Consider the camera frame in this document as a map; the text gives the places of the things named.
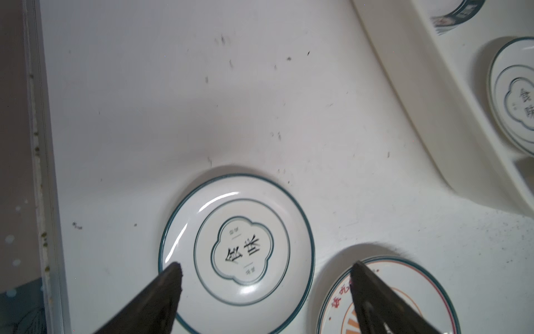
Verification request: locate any green rim plate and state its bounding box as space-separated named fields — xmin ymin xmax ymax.
xmin=431 ymin=0 xmax=485 ymax=35

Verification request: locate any orange sunburst plate front left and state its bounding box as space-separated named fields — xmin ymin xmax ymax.
xmin=316 ymin=255 xmax=462 ymax=334

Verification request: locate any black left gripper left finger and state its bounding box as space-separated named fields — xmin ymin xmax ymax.
xmin=97 ymin=262 xmax=183 ymax=334

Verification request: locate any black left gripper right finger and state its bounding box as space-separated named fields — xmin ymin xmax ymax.
xmin=350 ymin=261 xmax=438 ymax=333

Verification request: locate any white plastic bin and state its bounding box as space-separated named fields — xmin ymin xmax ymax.
xmin=354 ymin=1 xmax=533 ymax=217

